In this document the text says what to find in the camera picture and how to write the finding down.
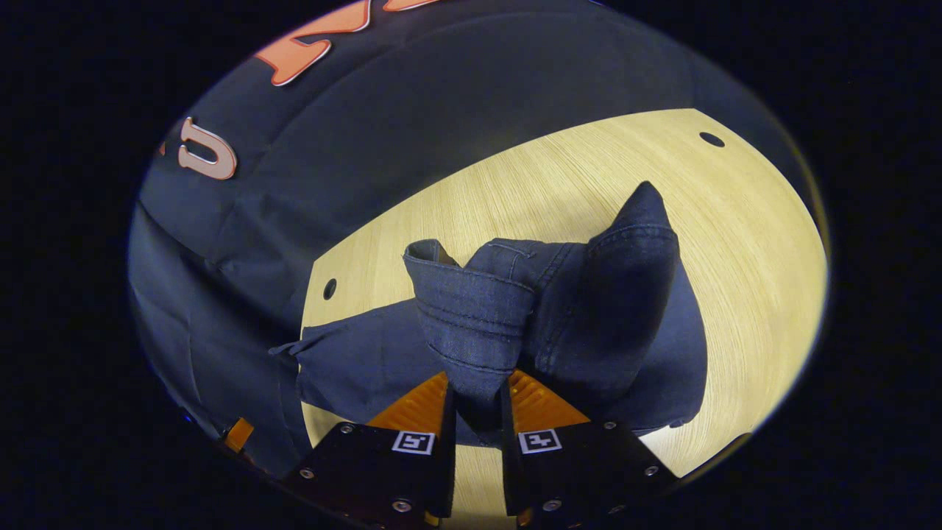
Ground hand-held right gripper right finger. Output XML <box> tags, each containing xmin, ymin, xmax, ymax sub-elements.
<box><xmin>499</xmin><ymin>369</ymin><xmax>681</xmax><ymax>529</ymax></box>

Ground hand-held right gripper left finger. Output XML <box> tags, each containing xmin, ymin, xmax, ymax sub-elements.
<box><xmin>282</xmin><ymin>370</ymin><xmax>458</xmax><ymax>529</ymax></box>

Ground dark blue jeans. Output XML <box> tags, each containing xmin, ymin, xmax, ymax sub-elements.
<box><xmin>268</xmin><ymin>180</ymin><xmax>709</xmax><ymax>447</ymax></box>

